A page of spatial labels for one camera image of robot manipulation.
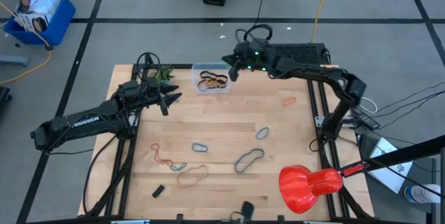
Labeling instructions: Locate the black perforated computer case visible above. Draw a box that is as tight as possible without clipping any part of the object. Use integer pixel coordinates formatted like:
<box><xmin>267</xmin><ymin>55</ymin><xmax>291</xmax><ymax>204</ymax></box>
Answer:
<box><xmin>269</xmin><ymin>42</ymin><xmax>331</xmax><ymax>66</ymax></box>

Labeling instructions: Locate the tan rubber band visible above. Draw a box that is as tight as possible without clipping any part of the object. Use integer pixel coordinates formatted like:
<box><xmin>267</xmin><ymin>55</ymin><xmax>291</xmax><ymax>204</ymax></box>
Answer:
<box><xmin>175</xmin><ymin>164</ymin><xmax>209</xmax><ymax>188</ymax></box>

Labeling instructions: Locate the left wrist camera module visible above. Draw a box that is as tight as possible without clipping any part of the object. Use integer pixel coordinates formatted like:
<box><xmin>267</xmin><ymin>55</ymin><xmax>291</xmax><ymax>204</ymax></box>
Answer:
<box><xmin>159</xmin><ymin>95</ymin><xmax>170</xmax><ymax>117</ymax></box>

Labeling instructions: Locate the clear plastic bin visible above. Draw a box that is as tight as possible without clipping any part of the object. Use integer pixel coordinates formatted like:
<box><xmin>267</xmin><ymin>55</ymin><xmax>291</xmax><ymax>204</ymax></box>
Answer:
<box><xmin>190</xmin><ymin>61</ymin><xmax>232</xmax><ymax>95</ymax></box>

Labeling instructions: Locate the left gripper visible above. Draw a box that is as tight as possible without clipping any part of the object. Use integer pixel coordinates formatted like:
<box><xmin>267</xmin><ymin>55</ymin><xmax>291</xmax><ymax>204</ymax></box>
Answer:
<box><xmin>138</xmin><ymin>77</ymin><xmax>183</xmax><ymax>109</ymax></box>

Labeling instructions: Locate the thin red rubber band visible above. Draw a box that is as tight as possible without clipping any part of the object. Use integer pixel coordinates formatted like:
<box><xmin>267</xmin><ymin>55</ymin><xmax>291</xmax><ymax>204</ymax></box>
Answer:
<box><xmin>150</xmin><ymin>143</ymin><xmax>174</xmax><ymax>168</ymax></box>

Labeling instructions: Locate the large blue rubber band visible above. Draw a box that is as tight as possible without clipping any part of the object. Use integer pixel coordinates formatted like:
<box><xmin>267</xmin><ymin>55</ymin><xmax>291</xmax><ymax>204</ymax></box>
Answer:
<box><xmin>234</xmin><ymin>147</ymin><xmax>266</xmax><ymax>174</ymax></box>

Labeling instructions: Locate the small light blue rubber band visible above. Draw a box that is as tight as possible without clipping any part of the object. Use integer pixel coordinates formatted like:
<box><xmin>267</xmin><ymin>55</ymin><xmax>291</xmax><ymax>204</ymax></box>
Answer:
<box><xmin>169</xmin><ymin>161</ymin><xmax>188</xmax><ymax>173</ymax></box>

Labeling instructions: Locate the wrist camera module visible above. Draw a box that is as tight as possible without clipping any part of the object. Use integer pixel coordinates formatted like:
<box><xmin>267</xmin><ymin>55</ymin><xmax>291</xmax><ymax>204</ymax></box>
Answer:
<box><xmin>227</xmin><ymin>65</ymin><xmax>241</xmax><ymax>83</ymax></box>
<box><xmin>159</xmin><ymin>95</ymin><xmax>170</xmax><ymax>117</ymax></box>

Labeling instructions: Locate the yellow floor cable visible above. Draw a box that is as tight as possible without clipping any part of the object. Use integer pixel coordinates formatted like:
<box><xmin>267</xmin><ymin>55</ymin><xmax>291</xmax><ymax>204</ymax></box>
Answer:
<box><xmin>310</xmin><ymin>0</ymin><xmax>334</xmax><ymax>43</ymax></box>
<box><xmin>0</xmin><ymin>1</ymin><xmax>53</xmax><ymax>86</ymax></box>

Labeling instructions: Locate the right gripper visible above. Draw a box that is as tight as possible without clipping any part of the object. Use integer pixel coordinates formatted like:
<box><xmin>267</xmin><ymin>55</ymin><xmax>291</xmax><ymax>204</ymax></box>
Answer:
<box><xmin>221</xmin><ymin>40</ymin><xmax>262</xmax><ymax>71</ymax></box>

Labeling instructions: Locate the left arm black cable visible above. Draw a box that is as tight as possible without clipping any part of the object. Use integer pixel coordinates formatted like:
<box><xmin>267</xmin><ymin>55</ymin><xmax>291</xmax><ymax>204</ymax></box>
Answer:
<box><xmin>136</xmin><ymin>51</ymin><xmax>161</xmax><ymax>79</ymax></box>

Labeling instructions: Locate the white printed cardboard box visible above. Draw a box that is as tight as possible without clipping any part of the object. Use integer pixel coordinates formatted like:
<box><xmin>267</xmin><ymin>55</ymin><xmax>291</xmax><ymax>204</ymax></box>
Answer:
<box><xmin>15</xmin><ymin>12</ymin><xmax>49</xmax><ymax>33</ymax></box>
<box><xmin>16</xmin><ymin>0</ymin><xmax>47</xmax><ymax>15</ymax></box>

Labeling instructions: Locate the black boom bar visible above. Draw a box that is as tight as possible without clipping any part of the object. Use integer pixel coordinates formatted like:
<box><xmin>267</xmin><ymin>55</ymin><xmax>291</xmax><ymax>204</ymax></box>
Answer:
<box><xmin>366</xmin><ymin>135</ymin><xmax>445</xmax><ymax>170</ymax></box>

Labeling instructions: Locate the black blurred device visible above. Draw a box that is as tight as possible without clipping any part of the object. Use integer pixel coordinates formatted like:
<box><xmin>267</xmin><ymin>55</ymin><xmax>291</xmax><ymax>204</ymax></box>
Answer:
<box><xmin>229</xmin><ymin>200</ymin><xmax>255</xmax><ymax>224</ymax></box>

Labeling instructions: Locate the white looped cable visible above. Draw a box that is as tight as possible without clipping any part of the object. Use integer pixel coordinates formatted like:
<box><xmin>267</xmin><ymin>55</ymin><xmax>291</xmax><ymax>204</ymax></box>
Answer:
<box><xmin>359</xmin><ymin>97</ymin><xmax>379</xmax><ymax>114</ymax></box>

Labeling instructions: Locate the blue plastic floor bin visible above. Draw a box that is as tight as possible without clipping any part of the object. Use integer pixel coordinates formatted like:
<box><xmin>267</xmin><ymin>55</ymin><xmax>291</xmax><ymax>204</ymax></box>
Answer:
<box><xmin>3</xmin><ymin>0</ymin><xmax>76</xmax><ymax>47</ymax></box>

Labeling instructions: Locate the white plastic bag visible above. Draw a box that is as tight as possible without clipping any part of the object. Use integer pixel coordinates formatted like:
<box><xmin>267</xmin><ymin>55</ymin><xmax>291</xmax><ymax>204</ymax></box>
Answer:
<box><xmin>31</xmin><ymin>0</ymin><xmax>62</xmax><ymax>23</ymax></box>

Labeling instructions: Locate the small black block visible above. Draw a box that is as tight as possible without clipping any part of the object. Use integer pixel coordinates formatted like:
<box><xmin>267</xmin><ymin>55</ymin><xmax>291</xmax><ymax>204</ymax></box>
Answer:
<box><xmin>151</xmin><ymin>184</ymin><xmax>166</xmax><ymax>199</ymax></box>

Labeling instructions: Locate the thin black floor cable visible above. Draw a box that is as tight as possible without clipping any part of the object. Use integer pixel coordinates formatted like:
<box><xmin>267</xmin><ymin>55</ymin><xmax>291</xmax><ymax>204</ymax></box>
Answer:
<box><xmin>377</xmin><ymin>80</ymin><xmax>445</xmax><ymax>113</ymax></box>
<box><xmin>381</xmin><ymin>90</ymin><xmax>445</xmax><ymax>129</ymax></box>

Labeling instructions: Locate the coiled black floor cable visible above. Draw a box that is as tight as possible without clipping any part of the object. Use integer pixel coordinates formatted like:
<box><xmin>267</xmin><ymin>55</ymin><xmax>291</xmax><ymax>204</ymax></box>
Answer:
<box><xmin>242</xmin><ymin>0</ymin><xmax>274</xmax><ymax>44</ymax></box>

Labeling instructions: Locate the grey metal table leg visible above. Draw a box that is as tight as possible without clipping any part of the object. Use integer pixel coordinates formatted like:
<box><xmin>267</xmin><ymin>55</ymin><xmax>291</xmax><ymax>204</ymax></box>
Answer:
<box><xmin>0</xmin><ymin>54</ymin><xmax>30</xmax><ymax>68</ymax></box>

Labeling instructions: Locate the white paper sheet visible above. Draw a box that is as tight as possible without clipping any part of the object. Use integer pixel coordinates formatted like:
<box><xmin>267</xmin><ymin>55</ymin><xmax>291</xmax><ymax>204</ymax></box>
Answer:
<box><xmin>367</xmin><ymin>136</ymin><xmax>414</xmax><ymax>195</ymax></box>

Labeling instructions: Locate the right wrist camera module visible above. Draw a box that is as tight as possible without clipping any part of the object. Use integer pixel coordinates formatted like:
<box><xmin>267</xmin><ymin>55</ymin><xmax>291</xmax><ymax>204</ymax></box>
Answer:
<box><xmin>227</xmin><ymin>65</ymin><xmax>241</xmax><ymax>83</ymax></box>

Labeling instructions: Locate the black power adapter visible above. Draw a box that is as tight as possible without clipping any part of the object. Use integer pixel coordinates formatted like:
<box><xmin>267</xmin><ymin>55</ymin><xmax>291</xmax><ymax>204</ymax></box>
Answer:
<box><xmin>350</xmin><ymin>107</ymin><xmax>382</xmax><ymax>131</ymax></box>

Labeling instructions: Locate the black arm base cable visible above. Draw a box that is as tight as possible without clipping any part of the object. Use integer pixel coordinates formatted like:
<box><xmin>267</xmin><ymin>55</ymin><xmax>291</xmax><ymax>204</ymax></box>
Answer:
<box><xmin>81</xmin><ymin>134</ymin><xmax>118</xmax><ymax>215</ymax></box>

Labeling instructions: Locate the thin black lamp cord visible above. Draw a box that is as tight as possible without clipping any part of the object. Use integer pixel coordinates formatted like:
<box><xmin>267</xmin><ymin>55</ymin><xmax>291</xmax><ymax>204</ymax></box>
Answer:
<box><xmin>382</xmin><ymin>163</ymin><xmax>445</xmax><ymax>198</ymax></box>

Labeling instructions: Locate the potted green succulent plant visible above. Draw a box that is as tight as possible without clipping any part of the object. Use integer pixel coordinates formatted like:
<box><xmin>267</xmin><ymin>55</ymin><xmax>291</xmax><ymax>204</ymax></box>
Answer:
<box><xmin>152</xmin><ymin>64</ymin><xmax>175</xmax><ymax>86</ymax></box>

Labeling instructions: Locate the black floor object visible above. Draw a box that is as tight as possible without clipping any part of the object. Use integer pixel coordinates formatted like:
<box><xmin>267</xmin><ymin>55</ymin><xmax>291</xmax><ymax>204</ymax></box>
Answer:
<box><xmin>0</xmin><ymin>86</ymin><xmax>13</xmax><ymax>113</ymax></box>

